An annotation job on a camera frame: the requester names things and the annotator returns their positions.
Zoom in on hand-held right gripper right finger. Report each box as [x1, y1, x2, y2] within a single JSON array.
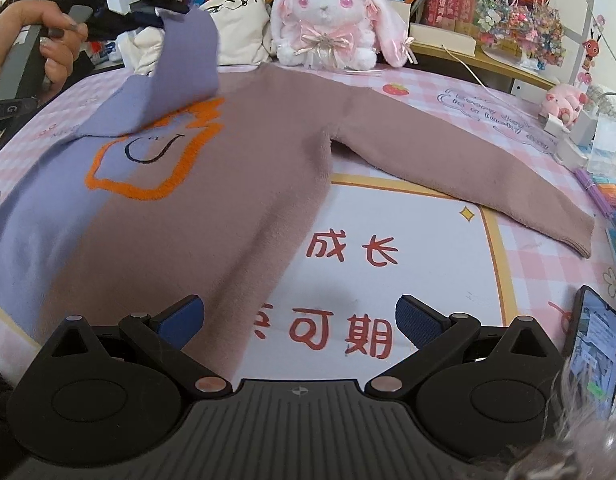
[[364, 295, 564, 395]]

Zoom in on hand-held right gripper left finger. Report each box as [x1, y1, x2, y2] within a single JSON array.
[[52, 296, 233, 395]]

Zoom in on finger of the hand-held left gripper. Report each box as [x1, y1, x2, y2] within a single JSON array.
[[130, 0, 191, 28]]

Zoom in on purple and mauve sweater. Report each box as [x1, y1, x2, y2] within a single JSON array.
[[0, 7, 596, 361]]

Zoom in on person's left hand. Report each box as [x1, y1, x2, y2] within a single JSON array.
[[0, 0, 88, 92]]

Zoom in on cream canvas bag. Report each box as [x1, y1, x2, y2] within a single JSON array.
[[122, 0, 275, 77]]

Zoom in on pink checked printed desk mat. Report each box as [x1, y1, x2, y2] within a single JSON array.
[[0, 62, 616, 411]]

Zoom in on white pink bunny plush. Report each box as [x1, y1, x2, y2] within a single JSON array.
[[270, 0, 419, 72]]

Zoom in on black smartphone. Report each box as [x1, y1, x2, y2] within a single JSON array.
[[560, 285, 616, 421]]

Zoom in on bundle of pastel sticks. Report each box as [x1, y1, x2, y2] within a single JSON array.
[[575, 167, 616, 217]]

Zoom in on white charger plug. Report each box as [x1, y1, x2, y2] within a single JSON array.
[[538, 112, 571, 136]]

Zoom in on white plastic boxes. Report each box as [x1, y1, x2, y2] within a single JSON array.
[[555, 107, 616, 173]]

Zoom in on pink pig plush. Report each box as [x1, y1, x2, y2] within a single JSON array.
[[540, 84, 589, 131]]

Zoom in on wooden bookshelf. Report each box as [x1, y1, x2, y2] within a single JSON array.
[[408, 0, 564, 91]]

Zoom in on thick cream book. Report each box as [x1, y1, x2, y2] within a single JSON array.
[[410, 22, 479, 58]]

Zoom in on red boxed books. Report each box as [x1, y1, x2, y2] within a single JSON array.
[[420, 0, 554, 28]]

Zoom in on colourful bead flower ornament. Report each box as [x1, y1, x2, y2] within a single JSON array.
[[475, 0, 566, 71]]

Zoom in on white cable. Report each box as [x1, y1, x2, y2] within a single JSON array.
[[440, 42, 544, 111]]

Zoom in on red cartoon wall sticker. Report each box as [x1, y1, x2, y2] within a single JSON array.
[[580, 25, 606, 86]]

